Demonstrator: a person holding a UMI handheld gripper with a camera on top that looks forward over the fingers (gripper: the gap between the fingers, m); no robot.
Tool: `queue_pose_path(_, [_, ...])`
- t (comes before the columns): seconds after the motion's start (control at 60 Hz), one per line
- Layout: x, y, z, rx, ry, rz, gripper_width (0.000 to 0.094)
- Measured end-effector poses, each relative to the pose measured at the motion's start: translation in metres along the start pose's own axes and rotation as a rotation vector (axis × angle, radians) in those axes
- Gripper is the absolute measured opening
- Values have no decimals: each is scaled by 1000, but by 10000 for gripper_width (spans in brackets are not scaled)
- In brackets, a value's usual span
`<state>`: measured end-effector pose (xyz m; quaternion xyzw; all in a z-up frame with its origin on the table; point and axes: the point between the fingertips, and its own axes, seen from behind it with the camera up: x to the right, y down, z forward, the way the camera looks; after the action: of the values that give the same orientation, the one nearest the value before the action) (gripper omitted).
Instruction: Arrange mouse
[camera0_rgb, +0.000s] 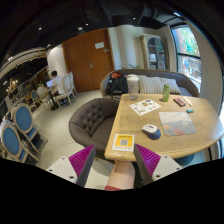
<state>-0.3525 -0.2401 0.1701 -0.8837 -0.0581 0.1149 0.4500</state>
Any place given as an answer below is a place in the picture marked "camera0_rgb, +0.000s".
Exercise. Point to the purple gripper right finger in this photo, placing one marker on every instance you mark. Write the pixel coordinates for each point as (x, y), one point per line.
(147, 161)

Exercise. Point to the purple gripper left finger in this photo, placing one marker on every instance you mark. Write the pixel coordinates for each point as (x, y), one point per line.
(82, 162)

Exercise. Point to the white and blue computer mouse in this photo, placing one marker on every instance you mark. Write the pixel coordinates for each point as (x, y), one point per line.
(151, 131)

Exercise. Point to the grey patterned mouse pad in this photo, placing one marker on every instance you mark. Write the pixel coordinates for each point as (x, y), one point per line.
(176, 123)

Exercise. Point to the yellow QR code sticker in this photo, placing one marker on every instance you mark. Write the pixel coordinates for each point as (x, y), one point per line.
(123, 142)

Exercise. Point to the grey tufted armchair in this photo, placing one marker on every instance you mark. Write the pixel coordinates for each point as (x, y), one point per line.
(92, 123)

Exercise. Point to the white printed paper sheet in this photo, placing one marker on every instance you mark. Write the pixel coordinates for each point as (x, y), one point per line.
(144, 107)

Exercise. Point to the small teal eraser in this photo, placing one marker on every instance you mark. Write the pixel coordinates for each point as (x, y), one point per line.
(190, 110)

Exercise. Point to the black and red phone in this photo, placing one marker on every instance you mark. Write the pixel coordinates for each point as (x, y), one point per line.
(179, 102)

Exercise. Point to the blue padded chair near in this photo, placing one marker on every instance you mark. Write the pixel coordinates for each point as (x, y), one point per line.
(13, 144)

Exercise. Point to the blue padded chair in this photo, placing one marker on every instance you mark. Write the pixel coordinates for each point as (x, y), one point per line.
(13, 144)
(24, 122)

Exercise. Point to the blue padded chair far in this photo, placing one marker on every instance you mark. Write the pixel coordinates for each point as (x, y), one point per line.
(24, 122)

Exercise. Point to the light pen on table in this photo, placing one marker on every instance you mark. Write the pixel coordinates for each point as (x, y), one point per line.
(187, 100)

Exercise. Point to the striped cushion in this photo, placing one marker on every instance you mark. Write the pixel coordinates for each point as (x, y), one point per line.
(150, 85)

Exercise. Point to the green bottle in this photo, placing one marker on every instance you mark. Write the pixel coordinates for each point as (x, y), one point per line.
(166, 92)

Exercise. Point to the clear plastic jar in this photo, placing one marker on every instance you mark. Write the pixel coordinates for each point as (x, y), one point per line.
(133, 86)

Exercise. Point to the white wooden chair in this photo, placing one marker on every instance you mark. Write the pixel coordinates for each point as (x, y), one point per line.
(68, 87)

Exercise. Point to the black backpack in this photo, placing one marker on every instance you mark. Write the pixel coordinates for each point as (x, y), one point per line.
(117, 84)

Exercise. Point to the seated person in white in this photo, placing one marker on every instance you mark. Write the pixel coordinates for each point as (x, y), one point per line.
(56, 81)

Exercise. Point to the grey sofa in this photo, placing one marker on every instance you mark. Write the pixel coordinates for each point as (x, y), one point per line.
(179, 83)

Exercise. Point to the wooden double door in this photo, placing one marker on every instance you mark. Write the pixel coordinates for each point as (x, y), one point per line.
(88, 56)

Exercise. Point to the glass display cabinet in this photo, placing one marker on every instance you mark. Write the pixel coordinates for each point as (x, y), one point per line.
(155, 53)

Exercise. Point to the window with black frame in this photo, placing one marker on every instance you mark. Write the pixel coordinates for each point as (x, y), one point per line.
(188, 54)

